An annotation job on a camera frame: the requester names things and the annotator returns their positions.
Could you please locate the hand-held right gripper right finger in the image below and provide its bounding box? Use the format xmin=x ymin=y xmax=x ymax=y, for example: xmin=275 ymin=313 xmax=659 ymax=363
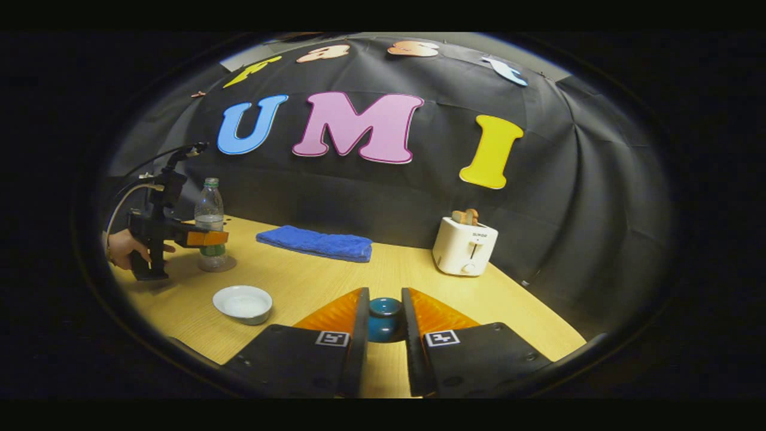
xmin=401 ymin=287 xmax=554 ymax=399

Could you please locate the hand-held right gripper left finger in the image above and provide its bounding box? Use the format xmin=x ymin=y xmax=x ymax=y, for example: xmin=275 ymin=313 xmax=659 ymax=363
xmin=218 ymin=287 xmax=370 ymax=399

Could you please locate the clear plastic water bottle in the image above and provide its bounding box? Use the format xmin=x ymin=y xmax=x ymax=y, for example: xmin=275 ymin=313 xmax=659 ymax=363
xmin=194 ymin=177 xmax=229 ymax=271

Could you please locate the round brown coaster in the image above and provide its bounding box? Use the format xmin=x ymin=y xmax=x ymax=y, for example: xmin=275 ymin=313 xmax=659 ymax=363
xmin=197 ymin=256 xmax=237 ymax=273

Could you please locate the white teacup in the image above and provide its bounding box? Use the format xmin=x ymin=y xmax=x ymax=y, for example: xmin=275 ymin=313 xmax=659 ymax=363
xmin=212 ymin=285 xmax=273 ymax=326

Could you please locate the blue folded towel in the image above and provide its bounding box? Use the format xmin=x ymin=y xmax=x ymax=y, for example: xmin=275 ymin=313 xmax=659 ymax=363
xmin=256 ymin=225 xmax=373 ymax=263

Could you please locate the white toaster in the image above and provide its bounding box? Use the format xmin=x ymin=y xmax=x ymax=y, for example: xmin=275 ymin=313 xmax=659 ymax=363
xmin=432 ymin=217 xmax=499 ymax=277

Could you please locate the black backdrop cloth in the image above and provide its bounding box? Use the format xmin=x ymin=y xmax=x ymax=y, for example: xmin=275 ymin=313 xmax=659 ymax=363
xmin=99 ymin=33 xmax=674 ymax=336

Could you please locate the grey cable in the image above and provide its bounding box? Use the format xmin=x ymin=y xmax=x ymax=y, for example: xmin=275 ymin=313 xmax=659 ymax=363
xmin=106 ymin=183 xmax=163 ymax=246

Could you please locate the black cable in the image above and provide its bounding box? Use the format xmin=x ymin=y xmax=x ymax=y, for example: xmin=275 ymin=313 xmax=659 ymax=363
xmin=123 ymin=145 xmax=198 ymax=179

